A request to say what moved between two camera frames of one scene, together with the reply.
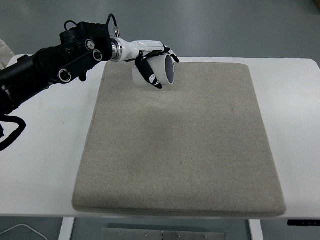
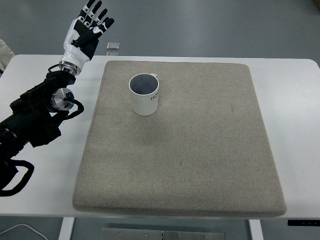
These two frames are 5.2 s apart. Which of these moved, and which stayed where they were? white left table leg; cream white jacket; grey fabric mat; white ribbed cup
Moved: white ribbed cup
Stayed: white left table leg; cream white jacket; grey fabric mat
